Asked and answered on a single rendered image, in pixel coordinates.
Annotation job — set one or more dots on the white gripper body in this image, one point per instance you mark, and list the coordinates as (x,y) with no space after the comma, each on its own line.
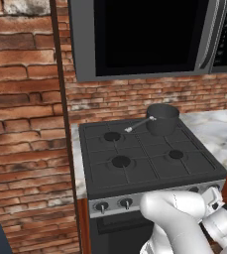
(212,195)

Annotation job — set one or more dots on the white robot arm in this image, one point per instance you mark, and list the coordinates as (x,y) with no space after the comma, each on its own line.
(174,218)

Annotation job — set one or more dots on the black stove knob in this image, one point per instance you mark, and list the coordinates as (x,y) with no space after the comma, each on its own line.
(126,202)
(214,186)
(101,207)
(193,189)

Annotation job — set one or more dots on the black and steel stove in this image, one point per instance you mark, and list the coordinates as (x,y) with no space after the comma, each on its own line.
(141,158)

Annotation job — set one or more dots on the dark grey saucepan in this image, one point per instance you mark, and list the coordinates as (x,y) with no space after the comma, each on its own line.
(163,120)

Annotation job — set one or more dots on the black oven door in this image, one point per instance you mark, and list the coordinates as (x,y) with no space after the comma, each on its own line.
(121,236)

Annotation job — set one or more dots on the steel microwave oven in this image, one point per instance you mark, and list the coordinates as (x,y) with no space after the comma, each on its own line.
(148,39)

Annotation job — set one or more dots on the black microwave door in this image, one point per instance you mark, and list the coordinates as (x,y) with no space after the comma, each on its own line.
(144,36)

